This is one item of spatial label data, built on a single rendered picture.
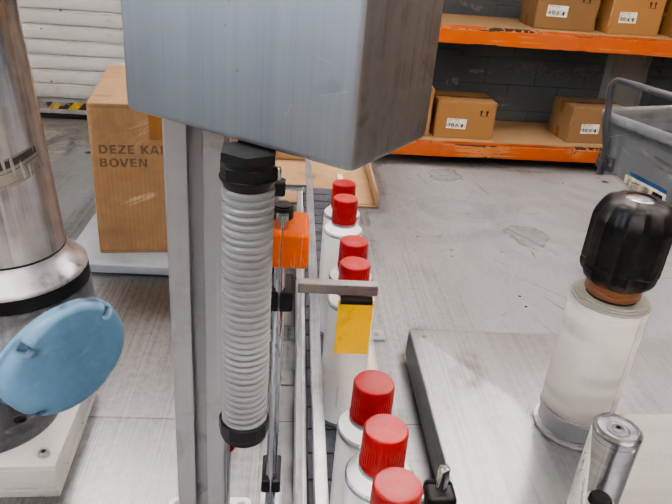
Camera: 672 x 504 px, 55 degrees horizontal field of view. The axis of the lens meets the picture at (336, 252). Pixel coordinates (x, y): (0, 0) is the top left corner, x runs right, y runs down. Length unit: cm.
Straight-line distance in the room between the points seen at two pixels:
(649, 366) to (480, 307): 29
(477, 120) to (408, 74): 413
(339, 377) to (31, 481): 34
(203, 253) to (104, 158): 65
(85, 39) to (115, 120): 389
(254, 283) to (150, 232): 81
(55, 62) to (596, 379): 465
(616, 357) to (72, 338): 55
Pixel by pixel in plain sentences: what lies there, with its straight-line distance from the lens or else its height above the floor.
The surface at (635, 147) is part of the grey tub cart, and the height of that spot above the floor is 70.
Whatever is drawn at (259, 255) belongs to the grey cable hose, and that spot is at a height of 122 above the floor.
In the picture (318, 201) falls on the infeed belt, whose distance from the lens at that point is 137.
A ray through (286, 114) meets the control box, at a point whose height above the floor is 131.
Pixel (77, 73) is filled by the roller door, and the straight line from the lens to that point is 507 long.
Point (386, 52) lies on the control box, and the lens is 35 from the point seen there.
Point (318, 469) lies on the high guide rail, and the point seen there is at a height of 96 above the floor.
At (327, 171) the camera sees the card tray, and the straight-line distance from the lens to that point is 168.
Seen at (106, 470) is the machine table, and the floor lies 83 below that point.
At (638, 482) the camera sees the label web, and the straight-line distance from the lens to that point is 66.
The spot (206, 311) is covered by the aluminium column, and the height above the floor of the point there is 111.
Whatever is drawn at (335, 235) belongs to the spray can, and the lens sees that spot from 85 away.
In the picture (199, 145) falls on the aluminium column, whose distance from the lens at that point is 49.
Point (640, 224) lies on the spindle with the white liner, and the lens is 70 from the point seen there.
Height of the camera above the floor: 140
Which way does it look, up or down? 27 degrees down
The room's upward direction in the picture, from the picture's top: 5 degrees clockwise
